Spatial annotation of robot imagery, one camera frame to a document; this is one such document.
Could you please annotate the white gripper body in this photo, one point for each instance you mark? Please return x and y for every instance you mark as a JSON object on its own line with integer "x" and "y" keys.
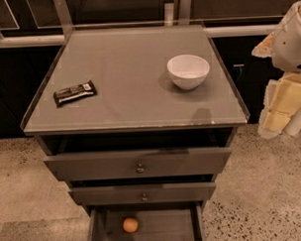
{"x": 291, "y": 47}

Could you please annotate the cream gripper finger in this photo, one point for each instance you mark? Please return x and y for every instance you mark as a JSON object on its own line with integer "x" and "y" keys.
{"x": 264, "y": 48}
{"x": 282, "y": 99}

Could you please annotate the orange fruit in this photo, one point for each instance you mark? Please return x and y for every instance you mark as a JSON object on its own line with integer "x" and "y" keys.
{"x": 130, "y": 225}

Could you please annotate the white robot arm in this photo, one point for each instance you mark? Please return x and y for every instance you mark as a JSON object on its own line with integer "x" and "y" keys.
{"x": 300, "y": 13}

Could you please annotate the grey top drawer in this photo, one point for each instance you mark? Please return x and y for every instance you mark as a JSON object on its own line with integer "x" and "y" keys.
{"x": 137, "y": 164}

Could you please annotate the grey drawer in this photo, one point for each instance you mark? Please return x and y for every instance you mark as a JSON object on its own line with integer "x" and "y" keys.
{"x": 146, "y": 193}
{"x": 137, "y": 164}
{"x": 157, "y": 222}

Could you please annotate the grey drawer cabinet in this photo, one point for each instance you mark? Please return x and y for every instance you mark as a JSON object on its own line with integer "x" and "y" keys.
{"x": 137, "y": 106}

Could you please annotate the grey bottom drawer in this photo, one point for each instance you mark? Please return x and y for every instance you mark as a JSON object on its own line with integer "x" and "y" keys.
{"x": 157, "y": 222}

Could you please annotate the grey middle drawer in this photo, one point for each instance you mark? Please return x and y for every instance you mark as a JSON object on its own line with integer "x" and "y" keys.
{"x": 146, "y": 193}

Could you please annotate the white ceramic bowl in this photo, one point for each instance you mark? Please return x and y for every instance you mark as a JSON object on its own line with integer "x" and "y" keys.
{"x": 187, "y": 71}

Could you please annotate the black snack bar wrapper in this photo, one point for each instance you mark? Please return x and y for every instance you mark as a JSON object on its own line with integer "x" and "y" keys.
{"x": 74, "y": 92}

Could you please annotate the metal railing frame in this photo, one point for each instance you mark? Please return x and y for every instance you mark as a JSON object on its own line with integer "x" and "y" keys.
{"x": 30, "y": 23}

